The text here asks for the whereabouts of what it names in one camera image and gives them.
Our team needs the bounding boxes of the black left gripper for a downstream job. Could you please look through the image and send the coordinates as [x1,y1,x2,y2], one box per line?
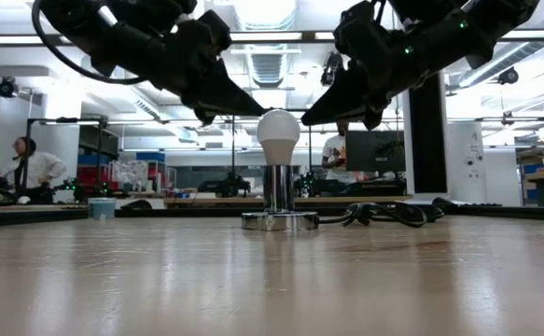
[152,8,268,127]

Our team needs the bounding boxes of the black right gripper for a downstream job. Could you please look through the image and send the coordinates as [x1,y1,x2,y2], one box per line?
[300,0,425,132]

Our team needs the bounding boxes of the white lightbulb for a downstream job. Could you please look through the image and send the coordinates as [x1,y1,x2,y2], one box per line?
[256,108,302,167]

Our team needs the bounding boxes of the chrome lamp socket base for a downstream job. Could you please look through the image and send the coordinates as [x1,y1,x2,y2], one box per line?
[241,163,321,232]

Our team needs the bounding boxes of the dark computer monitor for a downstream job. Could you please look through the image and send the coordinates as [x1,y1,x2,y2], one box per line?
[344,130,407,173]

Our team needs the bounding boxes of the black ceiling spotlight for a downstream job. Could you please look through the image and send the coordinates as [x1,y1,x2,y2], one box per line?
[320,50,346,88]
[0,77,20,99]
[498,66,520,86]

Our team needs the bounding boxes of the blue storage bin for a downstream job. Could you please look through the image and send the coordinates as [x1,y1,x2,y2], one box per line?
[135,151,166,163]

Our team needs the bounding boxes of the light wooden desk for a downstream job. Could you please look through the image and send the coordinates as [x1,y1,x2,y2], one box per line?
[115,195,415,210]

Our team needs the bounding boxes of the black keyboard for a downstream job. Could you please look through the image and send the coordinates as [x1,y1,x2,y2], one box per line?
[431,196,505,208]

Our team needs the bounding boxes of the red storage crates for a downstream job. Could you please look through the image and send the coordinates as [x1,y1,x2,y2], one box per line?
[77,165,119,190]

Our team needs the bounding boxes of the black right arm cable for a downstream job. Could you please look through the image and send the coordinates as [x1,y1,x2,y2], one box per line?
[373,0,388,25]

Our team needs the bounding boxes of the black lamp power cord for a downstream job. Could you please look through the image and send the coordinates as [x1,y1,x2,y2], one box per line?
[317,201,446,230]

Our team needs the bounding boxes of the black metal rack frame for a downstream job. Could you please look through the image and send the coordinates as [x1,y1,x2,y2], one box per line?
[24,116,109,197]

